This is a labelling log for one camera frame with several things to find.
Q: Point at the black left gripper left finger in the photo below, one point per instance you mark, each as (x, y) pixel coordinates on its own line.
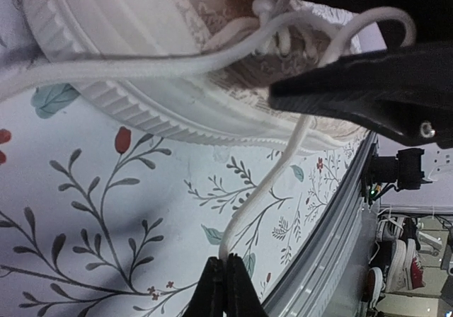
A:
(208, 297)

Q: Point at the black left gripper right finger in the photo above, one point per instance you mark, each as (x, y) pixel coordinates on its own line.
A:
(241, 297)

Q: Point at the cream lace platform sneaker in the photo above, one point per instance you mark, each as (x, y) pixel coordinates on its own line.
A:
(195, 70)

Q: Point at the floral patterned table mat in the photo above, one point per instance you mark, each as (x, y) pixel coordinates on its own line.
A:
(114, 194)

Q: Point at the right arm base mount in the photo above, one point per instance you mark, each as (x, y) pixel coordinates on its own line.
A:
(384, 173)

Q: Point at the aluminium front rail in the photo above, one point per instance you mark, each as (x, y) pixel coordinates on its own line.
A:
(328, 275)

